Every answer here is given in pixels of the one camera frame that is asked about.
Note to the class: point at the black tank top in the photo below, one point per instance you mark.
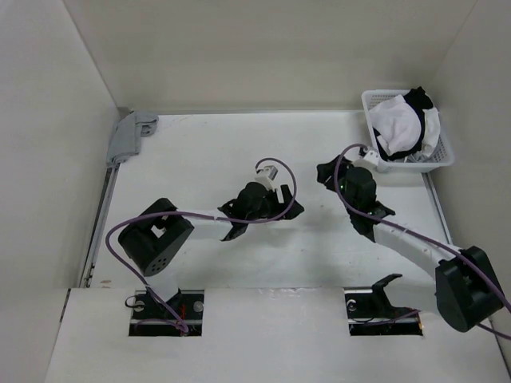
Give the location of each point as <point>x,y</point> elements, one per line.
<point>418,100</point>

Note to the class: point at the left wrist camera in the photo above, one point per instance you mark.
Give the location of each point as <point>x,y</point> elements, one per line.
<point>265,176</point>

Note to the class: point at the left metal table rail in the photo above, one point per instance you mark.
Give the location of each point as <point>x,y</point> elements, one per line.
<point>88,263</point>

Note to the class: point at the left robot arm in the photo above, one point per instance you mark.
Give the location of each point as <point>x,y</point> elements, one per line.
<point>158,235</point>

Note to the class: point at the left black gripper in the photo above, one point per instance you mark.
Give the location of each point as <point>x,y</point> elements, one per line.
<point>279,208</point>

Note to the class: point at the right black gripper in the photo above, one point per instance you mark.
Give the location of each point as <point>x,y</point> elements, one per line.
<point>325,171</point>

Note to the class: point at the metal table rail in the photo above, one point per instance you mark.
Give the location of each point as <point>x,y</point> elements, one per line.
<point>88,263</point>
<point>432,192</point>

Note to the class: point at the white tank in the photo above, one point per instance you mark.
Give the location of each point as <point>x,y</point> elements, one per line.
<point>397,124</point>
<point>429,141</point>

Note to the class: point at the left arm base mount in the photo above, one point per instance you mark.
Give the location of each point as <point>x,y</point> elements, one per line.
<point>149,318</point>

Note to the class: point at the right metal table rail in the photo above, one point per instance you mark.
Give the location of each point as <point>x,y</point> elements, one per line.
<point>432,192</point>

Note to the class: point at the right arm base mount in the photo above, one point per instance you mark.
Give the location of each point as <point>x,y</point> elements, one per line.
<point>370,313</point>

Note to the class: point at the white plastic basket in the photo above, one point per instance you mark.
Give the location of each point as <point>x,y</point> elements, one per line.
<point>442,156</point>

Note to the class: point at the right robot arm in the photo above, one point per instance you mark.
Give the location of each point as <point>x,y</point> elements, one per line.
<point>463,288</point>

